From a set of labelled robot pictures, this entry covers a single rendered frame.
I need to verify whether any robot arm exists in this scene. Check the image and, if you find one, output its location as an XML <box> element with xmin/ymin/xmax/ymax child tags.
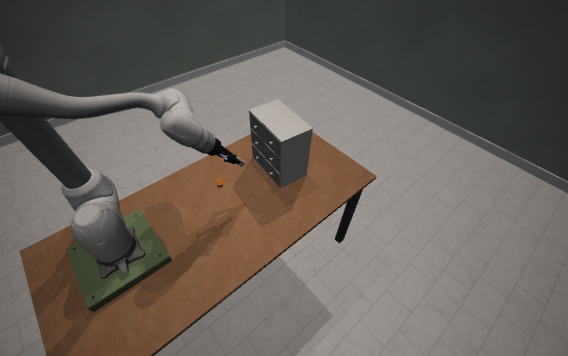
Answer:
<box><xmin>0</xmin><ymin>46</ymin><xmax>216</xmax><ymax>279</ymax></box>

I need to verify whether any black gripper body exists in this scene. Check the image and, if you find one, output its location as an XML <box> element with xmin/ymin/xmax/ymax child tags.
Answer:
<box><xmin>206</xmin><ymin>138</ymin><xmax>226</xmax><ymax>157</ymax></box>

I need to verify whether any dark grey drawer front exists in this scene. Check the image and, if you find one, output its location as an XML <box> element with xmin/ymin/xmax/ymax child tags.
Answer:
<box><xmin>266</xmin><ymin>159</ymin><xmax>280</xmax><ymax>187</ymax></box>
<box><xmin>265</xmin><ymin>127</ymin><xmax>281</xmax><ymax>157</ymax></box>
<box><xmin>251</xmin><ymin>129</ymin><xmax>265</xmax><ymax>156</ymax></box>
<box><xmin>252</xmin><ymin>144</ymin><xmax>265</xmax><ymax>170</ymax></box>
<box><xmin>265</xmin><ymin>144</ymin><xmax>280</xmax><ymax>173</ymax></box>
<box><xmin>250</xmin><ymin>112</ymin><xmax>264</xmax><ymax>141</ymax></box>

